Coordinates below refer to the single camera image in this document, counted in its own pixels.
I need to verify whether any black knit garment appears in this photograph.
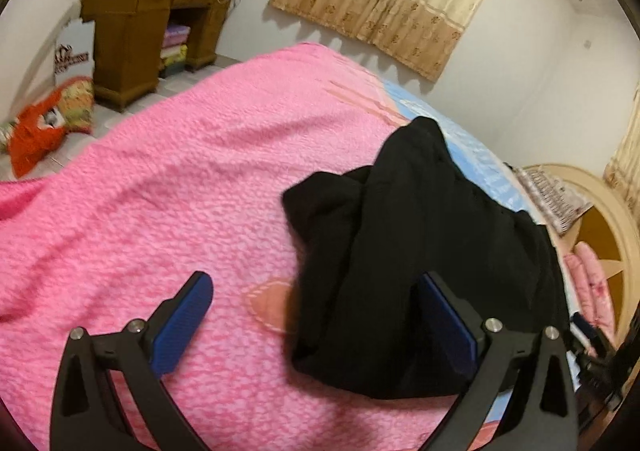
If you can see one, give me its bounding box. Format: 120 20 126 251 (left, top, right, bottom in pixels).
281 116 574 401

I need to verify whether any pink folded quilt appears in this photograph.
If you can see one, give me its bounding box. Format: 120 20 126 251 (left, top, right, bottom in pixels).
562 241 614 332

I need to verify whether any grey patterned pillow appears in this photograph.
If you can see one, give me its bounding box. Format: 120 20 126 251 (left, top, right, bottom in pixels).
515 166 594 237

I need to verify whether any narrow beige patterned curtain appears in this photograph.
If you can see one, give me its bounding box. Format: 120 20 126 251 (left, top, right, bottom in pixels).
602 91 640 208

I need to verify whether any stack of folded cloths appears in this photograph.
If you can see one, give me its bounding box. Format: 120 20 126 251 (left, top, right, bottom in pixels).
159 24 191 78

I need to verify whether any brown wooden desk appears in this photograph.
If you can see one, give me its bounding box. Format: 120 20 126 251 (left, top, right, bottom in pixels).
81 0 236 113

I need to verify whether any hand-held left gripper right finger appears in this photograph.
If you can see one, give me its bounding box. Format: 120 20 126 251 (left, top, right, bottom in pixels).
415 272 582 451

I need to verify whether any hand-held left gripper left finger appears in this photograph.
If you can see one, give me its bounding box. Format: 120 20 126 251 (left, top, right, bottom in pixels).
48 271 216 451

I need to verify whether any cream round headboard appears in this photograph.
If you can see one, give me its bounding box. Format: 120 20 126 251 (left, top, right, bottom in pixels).
522 163 640 348

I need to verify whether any pink textured blanket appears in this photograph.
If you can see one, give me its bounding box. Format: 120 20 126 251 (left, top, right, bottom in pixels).
0 42 501 451

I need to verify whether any white paper bag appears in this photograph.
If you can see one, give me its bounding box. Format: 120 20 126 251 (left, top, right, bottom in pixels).
53 21 96 87

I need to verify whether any orange floral bag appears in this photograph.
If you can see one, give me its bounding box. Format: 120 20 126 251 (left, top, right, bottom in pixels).
0 76 96 180

